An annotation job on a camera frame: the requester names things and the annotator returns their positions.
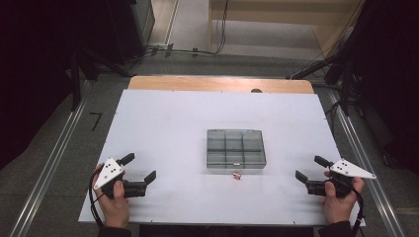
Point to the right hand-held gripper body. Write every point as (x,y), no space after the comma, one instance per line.
(352,171)

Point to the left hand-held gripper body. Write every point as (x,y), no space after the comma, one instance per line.
(108,173)

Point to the small red white piece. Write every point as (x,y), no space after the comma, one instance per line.
(236,175)

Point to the clear grey compartment box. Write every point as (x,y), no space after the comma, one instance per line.
(235,148)

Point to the person's left hand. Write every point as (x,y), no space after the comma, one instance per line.
(113,210)

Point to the person's right hand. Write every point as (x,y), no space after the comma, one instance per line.
(339,207)

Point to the white table board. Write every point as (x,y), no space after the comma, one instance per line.
(171,125)

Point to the yellow floor tape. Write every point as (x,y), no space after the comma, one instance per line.
(407,210)

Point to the black metal stand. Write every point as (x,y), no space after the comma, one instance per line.
(342,75)
(75,82)

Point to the person's dark clothing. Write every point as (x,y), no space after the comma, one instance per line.
(224,231)

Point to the small dark round knob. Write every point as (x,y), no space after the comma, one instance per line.
(256,90)

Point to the wooden table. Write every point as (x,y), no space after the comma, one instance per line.
(214,84)

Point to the black curtain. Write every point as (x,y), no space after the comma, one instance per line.
(29,65)
(395,65)

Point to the black cabinet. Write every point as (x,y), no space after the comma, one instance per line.
(131,26)

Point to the light wooden shelf unit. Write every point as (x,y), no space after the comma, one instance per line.
(263,16)

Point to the metal floor rail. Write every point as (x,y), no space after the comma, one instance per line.
(365,164)
(49,164)

